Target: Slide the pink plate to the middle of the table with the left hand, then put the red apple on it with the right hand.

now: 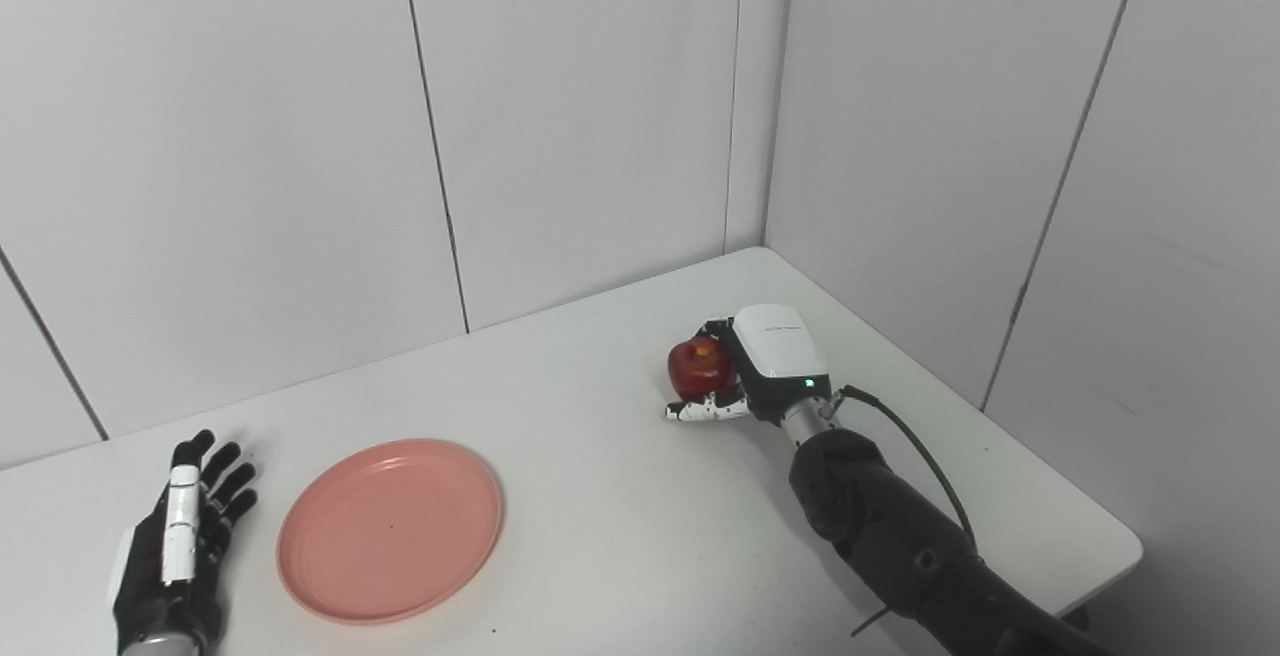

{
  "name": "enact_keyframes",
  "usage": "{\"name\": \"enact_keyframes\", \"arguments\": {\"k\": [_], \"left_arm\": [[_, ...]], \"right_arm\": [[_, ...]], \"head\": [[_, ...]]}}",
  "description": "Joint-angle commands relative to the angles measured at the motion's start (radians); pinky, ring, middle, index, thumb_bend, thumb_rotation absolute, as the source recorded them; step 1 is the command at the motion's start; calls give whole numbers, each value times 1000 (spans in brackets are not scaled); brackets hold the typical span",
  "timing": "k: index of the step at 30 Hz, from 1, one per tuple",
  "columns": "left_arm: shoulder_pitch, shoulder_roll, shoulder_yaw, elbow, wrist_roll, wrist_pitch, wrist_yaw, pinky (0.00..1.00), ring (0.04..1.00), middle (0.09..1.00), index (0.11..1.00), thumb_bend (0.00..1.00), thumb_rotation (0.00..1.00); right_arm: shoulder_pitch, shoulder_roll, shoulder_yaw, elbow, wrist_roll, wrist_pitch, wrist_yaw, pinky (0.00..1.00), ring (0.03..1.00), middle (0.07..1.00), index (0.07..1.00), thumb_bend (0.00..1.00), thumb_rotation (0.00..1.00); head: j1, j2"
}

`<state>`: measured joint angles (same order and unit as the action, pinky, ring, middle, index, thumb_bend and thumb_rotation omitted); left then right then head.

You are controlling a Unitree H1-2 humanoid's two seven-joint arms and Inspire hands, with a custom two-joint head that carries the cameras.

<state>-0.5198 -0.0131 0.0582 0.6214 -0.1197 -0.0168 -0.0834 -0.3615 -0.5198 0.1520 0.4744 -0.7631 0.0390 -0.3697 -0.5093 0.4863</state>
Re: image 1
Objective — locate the dark table underframe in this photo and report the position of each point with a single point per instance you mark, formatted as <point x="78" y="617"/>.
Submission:
<point x="1078" y="622"/>

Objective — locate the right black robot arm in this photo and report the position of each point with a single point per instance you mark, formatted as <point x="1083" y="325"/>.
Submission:
<point x="900" y="536"/>

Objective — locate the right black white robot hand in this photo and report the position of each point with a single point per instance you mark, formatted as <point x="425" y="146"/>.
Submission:
<point x="780" y="361"/>

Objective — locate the red apple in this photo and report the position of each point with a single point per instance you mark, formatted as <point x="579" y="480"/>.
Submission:
<point x="698" y="371"/>

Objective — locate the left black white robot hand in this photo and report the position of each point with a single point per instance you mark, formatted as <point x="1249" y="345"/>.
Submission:
<point x="150" y="586"/>

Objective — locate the pink round plate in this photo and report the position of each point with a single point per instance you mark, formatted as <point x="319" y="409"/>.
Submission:
<point x="390" y="531"/>

